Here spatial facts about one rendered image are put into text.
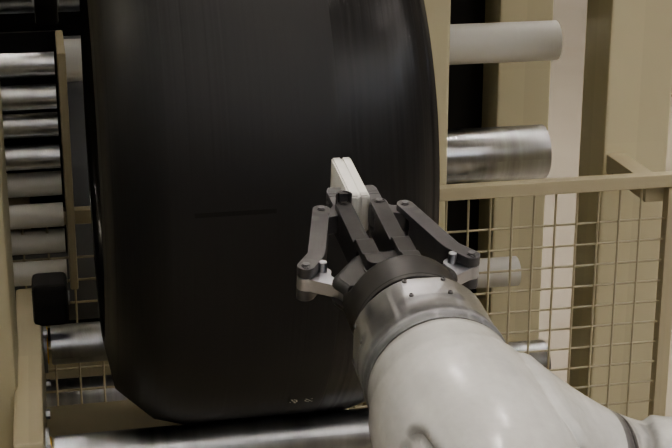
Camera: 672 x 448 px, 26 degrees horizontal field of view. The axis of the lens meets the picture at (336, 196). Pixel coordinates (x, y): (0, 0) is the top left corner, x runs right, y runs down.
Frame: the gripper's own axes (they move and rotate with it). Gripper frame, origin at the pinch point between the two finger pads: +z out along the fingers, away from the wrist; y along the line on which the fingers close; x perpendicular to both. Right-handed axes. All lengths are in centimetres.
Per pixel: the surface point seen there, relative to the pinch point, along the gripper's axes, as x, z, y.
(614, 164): 36, 79, -57
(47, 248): 37, 66, 23
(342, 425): 33.9, 18.4, -4.6
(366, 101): -2.1, 12.9, -4.1
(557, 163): 180, 384, -170
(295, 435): 34.3, 18.0, 0.1
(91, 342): 39, 45, 18
